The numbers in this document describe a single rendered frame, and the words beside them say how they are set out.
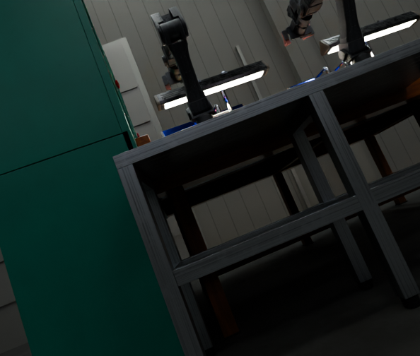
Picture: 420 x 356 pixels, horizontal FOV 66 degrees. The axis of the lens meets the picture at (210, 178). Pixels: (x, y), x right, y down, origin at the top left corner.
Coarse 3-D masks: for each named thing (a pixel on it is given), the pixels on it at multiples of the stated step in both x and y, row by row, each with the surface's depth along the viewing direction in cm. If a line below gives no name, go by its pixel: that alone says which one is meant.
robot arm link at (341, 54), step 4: (368, 48) 114; (340, 52) 117; (344, 52) 115; (348, 52) 114; (360, 52) 113; (364, 52) 113; (368, 52) 114; (340, 56) 118; (344, 56) 115; (348, 56) 114; (352, 56) 113; (356, 56) 113; (344, 60) 117; (348, 60) 115; (352, 60) 116
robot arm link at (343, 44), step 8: (336, 0) 112; (344, 0) 109; (352, 0) 109; (344, 8) 110; (352, 8) 110; (344, 16) 111; (352, 16) 111; (344, 24) 112; (352, 24) 112; (344, 32) 114; (352, 32) 113; (360, 32) 113; (344, 40) 115; (352, 40) 114; (360, 40) 114; (344, 48) 116; (352, 48) 114; (360, 48) 115
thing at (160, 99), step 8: (256, 64) 170; (264, 64) 170; (232, 72) 168; (240, 72) 167; (248, 72) 167; (256, 72) 167; (264, 72) 171; (208, 80) 166; (216, 80) 165; (224, 80) 165; (232, 80) 165; (176, 88) 165; (184, 88) 164; (208, 88) 163; (160, 96) 162; (168, 96) 161; (176, 96) 161; (184, 96) 161; (160, 104) 159
